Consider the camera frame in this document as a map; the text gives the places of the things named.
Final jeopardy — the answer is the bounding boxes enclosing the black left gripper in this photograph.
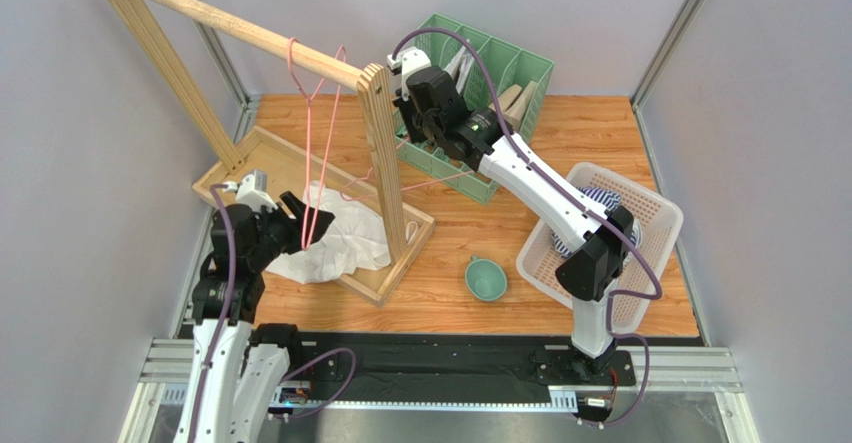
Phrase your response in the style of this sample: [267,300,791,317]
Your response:
[248,190,336,269]

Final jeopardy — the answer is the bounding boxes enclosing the blue white striped tank top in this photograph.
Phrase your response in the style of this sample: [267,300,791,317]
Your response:
[552,186,644,260]

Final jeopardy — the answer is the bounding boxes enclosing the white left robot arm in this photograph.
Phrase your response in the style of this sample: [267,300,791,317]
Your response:
[174,184,335,442]

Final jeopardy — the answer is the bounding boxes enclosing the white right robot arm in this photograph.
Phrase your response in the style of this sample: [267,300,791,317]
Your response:
[391,62,636,375]

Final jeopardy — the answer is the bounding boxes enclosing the wooden clothes rack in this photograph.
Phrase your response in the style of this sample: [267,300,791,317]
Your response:
[83,0,437,308]

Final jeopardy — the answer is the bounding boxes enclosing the green plastic file organizer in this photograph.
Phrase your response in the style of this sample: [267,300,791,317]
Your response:
[394,14,554,204]

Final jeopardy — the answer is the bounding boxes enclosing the green ceramic cup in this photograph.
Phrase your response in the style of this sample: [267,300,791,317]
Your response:
[464,255,508,302]

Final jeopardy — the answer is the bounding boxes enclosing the white plastic basket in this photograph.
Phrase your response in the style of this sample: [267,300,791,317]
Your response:
[516,162,683,334]

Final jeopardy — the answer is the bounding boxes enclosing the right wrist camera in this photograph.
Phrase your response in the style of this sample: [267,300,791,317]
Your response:
[387,46,432,100]

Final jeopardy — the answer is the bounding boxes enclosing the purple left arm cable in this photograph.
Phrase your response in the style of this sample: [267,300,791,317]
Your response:
[187,183,357,443]

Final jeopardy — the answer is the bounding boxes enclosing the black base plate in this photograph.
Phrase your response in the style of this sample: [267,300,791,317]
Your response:
[250,325,642,406]

